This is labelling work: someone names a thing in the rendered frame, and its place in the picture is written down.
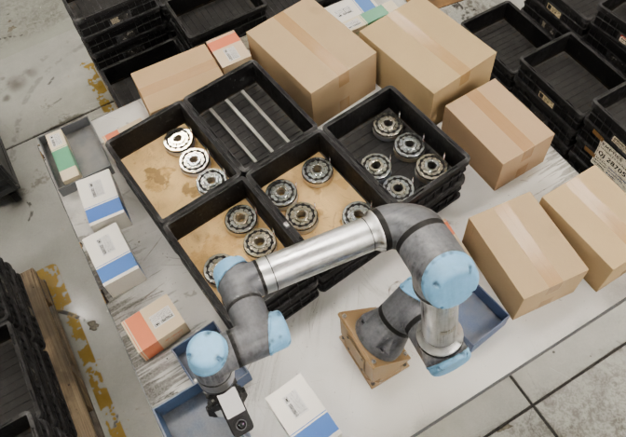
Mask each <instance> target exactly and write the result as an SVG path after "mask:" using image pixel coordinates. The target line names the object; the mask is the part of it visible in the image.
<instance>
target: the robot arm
mask: <svg viewBox="0 0 626 437"><path fill-rule="evenodd" d="M389 250H396V251H397V252H398V254H399V256H400V257H401V259H402V261H403V262H404V263H405V265H406V266H407V268H408V269H409V271H410V273H411V277H409V278H407V279H406V280H405V281H404V282H402V283H401V284H400V286H399V287H398V288H397V289H396V290H395V291H394V292H393V293H392V294H391V295H390V296H389V297H388V298H387V299H386V300H385V301H384V302H383V303H382V304H381V305H380V306H379V307H377V308H375V309H373V310H370V311H368V312H366V313H364V314H362V315H361V316H360V317H359V318H358V319H357V321H356V324H355V330H356V334H357V336H358V339H359V340H360V342H361V343H362V344H363V346H364V347H365V348H366V349H367V350H368V351H369V352H370V353H371V354H372V355H374V356H375V357H376V358H378V359H380V360H382V361H385V362H392V361H394V360H396V359H397V358H398V357H399V356H400V355H401V353H402V351H403V349H404V347H405V344H406V342H407V340H408V338H409V339H410V340H411V342H412V344H413V345H414V347H415V350H416V351H417V353H418V355H419V356H420V358H421V360H422V361H423V363H424V364H425V365H426V369H427V370H429V372H430V374H431V375H432V376H444V375H446V374H448V373H450V372H452V371H454V370H455V369H457V368H458V367H460V366H462V365H463V364H464V363H466V362H467V361H468V360H469V359H470V357H471V353H470V349H469V347H467V346H466V344H465V342H464V340H463V338H464V334H463V329H462V326H461V324H460V323H459V322H458V309H459V304H461V303H463V302H464V301H465V300H467V299H468V298H469V297H470V296H471V295H472V292H473V291H475V290H476V288H477V286H478V283H479V272H478V269H477V268H476V266H475V264H474V262H473V261H472V259H471V258H470V257H469V256H468V255H467V254H466V252H465V251H464V250H463V248H462V247H461V245H460V244H459V243H458V241H457V240H456V238H455V237H454V235H453V234H452V232H451V231H450V230H449V228H448V227H447V225H446V224H445V223H444V221H443V219H442V218H441V217H440V215H439V214H437V213H436V212H435V211H433V210H431V209H430V208H427V207H425V206H422V205H418V204H414V203H391V204H386V205H381V206H378V207H375V208H372V209H370V210H368V211H366V212H365V214H364V216H363V217H362V218H360V219H358V220H355V221H352V222H350V223H347V224H345V225H341V226H339V227H337V228H334V229H332V230H329V231H326V232H324V233H321V234H319V235H317V236H315V237H312V238H310V239H305V240H303V241H300V242H298V243H295V244H294V245H291V246H289V247H286V248H283V249H281V250H278V251H276V252H273V253H270V254H268V255H265V256H262V257H260V258H257V259H255V260H253V261H250V262H247V261H246V260H245V259H244V258H243V257H242V256H239V255H236V256H228V257H226V258H225V259H223V260H221V261H220V262H219V263H218V264H217V265H216V266H215V268H214V270H213V277H214V280H215V283H216V286H217V291H218V293H219V294H220V295H221V297H222V299H223V302H224V304H225V308H226V311H227V313H228V316H229V319H230V320H231V323H232V325H233V328H231V329H228V330H226V331H224V332H221V333H219V334H218V333H216V332H214V331H203V332H200V333H198V334H196V335H194V336H193V337H192V339H191V340H190V341H189V343H188V345H187V349H186V357H187V361H188V365H189V368H190V369H191V371H192V372H193V374H194V376H195V378H194V380H193V381H194V383H195V384H196V383H198V384H199V385H200V387H201V388H202V390H203V392H204V394H205V396H206V398H207V399H208V400H207V406H206V411H207V413H208V415H209V417H224V418H225V420H226V422H227V425H228V427H229V429H230V430H231V432H232V434H233V435H234V436H235V437H240V436H242V435H244V434H245V433H247V432H249V431H251V430H252V429H253V423H252V419H251V417H250V415H249V413H248V411H247V409H246V406H245V404H244V402H245V400H246V398H247V396H248V394H247V392H246V390H245V389H244V387H241V386H239V385H238V384H237V383H238V382H237V380H236V379H235V370H237V369H239V368H241V367H243V366H246V365H248V364H250V363H253V362H257V361H259V360H261V359H263V358H265V357H268V356H272V355H273V354H274V353H276V352H279V351H281V350H283V349H285V348H287V347H288V346H289V345H290V344H291V342H292V339H291V335H290V331H289V328H288V326H287V323H286V321H285V320H284V317H283V316H282V314H281V312H280V311H278V310H275V311H270V312H269V311H268V309H267V307H266V304H265V301H264V299H263V296H264V295H266V294H270V293H273V292H275V291H277V290H279V289H282V288H284V287H287V286H289V285H292V284H294V283H296V282H298V281H301V280H304V279H307V278H309V277H312V276H314V275H317V274H319V273H321V272H323V271H326V270H328V269H331V268H333V267H336V266H339V265H342V264H344V263H346V262H348V261H351V260H353V259H356V258H358V257H361V256H363V255H365V254H367V253H371V252H373V251H380V252H381V253H384V252H386V251H389Z"/></svg>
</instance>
